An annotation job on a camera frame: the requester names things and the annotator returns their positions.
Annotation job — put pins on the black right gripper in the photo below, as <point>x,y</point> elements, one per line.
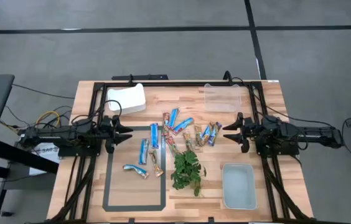
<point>254,130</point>

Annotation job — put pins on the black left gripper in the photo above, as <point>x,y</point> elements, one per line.
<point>106,132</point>

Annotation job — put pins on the blue granola bar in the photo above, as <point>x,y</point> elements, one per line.
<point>206,133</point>
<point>135,170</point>
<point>143,151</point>
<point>183,125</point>
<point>173,118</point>
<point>154,135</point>
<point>214,133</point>

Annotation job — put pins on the red-brown granola bar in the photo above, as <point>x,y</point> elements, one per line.
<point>198,137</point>
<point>156,163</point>
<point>172,144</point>
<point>165,123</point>
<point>188,140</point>

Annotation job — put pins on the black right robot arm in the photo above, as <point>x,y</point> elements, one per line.
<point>312,134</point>

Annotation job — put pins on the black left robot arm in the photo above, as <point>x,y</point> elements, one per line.
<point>57,134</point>

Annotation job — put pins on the white plastic bin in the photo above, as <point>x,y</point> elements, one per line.
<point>125,99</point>

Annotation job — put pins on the clear plastic bin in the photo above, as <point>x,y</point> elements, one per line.
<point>222,99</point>

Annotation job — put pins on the pale blue plastic bin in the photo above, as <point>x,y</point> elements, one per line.
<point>239,186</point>

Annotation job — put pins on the black arched clamp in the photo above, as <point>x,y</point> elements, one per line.
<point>224,76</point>

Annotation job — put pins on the black bar device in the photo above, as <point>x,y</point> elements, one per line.
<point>144,77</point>

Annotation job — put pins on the green plant in white pot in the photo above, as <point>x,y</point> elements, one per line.
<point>188,169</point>

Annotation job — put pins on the white printed box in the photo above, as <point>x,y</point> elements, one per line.
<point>43,154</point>

